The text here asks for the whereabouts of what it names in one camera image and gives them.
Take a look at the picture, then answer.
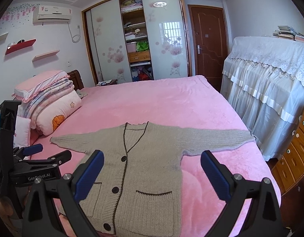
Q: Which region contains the beige knit cardigan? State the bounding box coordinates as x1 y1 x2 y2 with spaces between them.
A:
50 122 254 236

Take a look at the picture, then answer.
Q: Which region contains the white pink small pillow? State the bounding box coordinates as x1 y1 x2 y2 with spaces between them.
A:
13 116 31 148

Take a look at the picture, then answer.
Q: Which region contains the folded pink quilt stack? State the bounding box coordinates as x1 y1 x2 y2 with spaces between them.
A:
13 70 82 136

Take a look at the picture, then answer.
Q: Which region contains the wooden drawer chest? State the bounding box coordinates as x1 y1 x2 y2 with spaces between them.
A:
271 111 304 195

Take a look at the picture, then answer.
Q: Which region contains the dark wooden headboard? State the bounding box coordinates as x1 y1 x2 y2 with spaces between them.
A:
67 70 84 90

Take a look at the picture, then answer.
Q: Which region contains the dark wooden nightstand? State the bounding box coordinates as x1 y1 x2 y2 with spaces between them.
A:
96 79 118 86

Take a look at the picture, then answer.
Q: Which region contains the pink bed cover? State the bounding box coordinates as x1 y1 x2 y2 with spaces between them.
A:
31 76 281 236

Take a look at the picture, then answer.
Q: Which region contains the white lace covered furniture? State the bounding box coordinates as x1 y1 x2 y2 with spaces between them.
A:
220 36 304 161

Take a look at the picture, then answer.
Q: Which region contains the white air conditioner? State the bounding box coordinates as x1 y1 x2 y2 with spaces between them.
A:
32 5 73 24

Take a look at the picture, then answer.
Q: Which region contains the sliding door wardrobe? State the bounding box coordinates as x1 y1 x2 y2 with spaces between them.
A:
82 0 192 84

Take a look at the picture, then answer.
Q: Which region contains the brown wooden door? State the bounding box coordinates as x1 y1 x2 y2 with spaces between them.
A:
188 5 227 91

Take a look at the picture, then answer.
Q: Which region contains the stack of books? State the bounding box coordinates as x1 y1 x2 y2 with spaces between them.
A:
272 26 304 43

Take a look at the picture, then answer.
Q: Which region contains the pink wall shelf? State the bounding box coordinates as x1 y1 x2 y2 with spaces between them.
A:
32 50 60 62

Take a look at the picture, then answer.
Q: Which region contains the red wall shelf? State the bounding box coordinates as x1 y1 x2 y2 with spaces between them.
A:
5 39 36 55

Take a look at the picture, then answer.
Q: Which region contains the white wall shelf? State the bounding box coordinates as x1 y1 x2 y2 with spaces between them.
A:
0 32 9 45

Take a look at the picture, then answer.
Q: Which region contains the air conditioner power cord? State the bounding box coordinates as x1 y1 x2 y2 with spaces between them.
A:
68 22 81 43

